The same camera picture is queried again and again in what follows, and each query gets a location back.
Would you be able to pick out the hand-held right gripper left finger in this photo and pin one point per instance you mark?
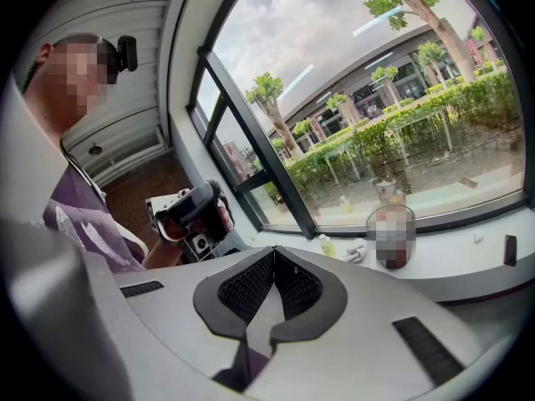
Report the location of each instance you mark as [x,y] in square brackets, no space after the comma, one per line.
[234,290]

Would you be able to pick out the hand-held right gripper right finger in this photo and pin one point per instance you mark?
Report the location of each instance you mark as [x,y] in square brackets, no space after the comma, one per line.
[305,290]

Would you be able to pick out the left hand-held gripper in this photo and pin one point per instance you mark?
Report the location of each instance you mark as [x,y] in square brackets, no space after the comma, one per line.
[196,211]

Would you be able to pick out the white cloth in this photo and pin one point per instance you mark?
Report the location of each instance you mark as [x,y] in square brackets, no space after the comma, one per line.
[355,251]

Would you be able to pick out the black mesh waste bin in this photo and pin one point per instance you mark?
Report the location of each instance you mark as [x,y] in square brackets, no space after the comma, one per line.
[390,240]

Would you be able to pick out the person's left forearm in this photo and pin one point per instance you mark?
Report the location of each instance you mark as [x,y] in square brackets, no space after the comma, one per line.
[161,257]

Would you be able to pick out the person's left hand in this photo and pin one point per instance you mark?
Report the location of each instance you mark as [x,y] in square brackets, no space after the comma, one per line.
[169,232]

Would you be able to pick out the yellow liquid bottle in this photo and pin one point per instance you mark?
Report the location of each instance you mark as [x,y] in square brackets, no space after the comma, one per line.
[328,247]

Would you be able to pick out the red brick building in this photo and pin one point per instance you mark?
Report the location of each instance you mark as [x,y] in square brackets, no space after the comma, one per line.
[238,157]

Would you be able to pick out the person's purple shirt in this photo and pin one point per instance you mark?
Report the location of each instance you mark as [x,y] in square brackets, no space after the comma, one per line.
[83,232]

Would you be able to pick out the round ceiling fixture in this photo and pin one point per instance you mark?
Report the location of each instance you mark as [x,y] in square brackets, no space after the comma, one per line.
[95,149]

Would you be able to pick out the pruned street tree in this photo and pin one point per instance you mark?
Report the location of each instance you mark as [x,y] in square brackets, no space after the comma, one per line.
[278,119]

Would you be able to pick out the outdoor metal table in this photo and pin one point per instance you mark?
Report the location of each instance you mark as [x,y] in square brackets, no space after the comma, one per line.
[418,115]
[342,150]

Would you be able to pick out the person's head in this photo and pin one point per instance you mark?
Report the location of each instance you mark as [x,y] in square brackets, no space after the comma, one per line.
[62,90]

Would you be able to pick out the brown outdoor block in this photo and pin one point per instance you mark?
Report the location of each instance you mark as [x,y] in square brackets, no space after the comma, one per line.
[469,183]

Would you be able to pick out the black rectangular object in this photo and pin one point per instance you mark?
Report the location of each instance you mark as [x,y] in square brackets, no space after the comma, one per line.
[510,251]

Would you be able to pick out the dark grey building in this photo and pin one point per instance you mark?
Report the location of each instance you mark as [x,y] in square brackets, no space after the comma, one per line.
[376,77]

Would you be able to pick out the green hedge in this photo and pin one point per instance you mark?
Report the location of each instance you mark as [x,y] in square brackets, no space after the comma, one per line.
[460,103]

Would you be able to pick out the thick-trunk tree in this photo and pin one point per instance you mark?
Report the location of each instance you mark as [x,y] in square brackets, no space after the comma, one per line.
[439,23]

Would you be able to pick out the black head-mounted camera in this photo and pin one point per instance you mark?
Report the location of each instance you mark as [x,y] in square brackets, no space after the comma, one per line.
[127,54]

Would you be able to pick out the white wall socket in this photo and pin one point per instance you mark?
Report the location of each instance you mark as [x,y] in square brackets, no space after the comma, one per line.
[479,237]

